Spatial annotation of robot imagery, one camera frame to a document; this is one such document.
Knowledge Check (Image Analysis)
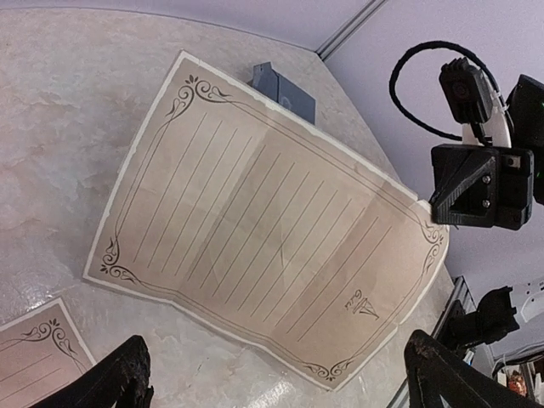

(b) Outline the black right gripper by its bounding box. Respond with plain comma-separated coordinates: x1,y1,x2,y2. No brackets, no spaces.
429,144,534,230

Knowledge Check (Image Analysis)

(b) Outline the blue paper envelope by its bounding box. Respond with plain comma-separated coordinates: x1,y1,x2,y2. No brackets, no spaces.
250,62,316,124

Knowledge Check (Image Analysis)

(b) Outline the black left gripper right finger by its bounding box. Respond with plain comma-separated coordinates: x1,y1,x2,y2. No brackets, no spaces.
404,330,538,408

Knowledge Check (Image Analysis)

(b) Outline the beige lined letter paper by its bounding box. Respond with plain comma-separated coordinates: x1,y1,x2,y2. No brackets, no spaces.
83,52,449,390
0,297,96,407

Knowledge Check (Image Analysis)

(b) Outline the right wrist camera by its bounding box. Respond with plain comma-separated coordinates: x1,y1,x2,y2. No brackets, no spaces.
439,57,493,124

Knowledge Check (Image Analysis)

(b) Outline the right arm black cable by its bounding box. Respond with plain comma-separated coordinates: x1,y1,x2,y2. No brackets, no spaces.
388,40,511,141

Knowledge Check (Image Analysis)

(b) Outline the right aluminium corner post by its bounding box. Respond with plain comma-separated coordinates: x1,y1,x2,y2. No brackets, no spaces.
315,0,388,62

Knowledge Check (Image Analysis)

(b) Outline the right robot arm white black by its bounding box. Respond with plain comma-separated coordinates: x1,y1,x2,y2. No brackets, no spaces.
430,75,543,230

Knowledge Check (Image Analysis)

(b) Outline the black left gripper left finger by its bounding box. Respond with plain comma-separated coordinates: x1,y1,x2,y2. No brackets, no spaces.
36,335,154,407

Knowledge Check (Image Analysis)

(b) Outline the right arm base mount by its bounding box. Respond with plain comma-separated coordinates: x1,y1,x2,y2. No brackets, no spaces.
433,286,519,357

